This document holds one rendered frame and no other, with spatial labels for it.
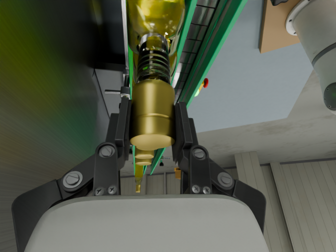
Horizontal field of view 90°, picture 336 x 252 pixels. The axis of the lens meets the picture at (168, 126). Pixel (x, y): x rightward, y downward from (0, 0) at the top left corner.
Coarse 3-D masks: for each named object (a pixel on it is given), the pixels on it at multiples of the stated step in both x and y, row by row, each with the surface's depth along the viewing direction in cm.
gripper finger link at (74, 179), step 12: (120, 108) 12; (120, 120) 11; (108, 132) 11; (120, 132) 10; (120, 144) 10; (120, 156) 10; (72, 168) 9; (84, 168) 9; (120, 168) 11; (60, 180) 9; (72, 180) 9; (84, 180) 9; (72, 192) 9
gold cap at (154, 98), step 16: (144, 80) 13; (160, 80) 13; (144, 96) 12; (160, 96) 12; (144, 112) 11; (160, 112) 12; (144, 128) 11; (160, 128) 11; (144, 144) 13; (160, 144) 13
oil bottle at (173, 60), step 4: (176, 52) 22; (136, 56) 20; (172, 56) 21; (176, 56) 21; (136, 60) 20; (172, 60) 21; (176, 60) 21; (136, 64) 20; (172, 64) 21; (136, 68) 21; (172, 68) 21; (136, 72) 21; (172, 72) 21; (172, 76) 22
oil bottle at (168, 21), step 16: (128, 0) 15; (144, 0) 15; (160, 0) 15; (176, 0) 16; (128, 16) 15; (144, 16) 15; (160, 16) 15; (176, 16) 15; (128, 32) 17; (144, 32) 15; (160, 32) 15; (176, 32) 16; (176, 48) 19
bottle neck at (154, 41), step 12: (144, 36) 15; (156, 36) 15; (144, 48) 15; (156, 48) 15; (168, 48) 17; (144, 60) 14; (156, 60) 14; (168, 60) 15; (144, 72) 14; (156, 72) 13; (168, 72) 14
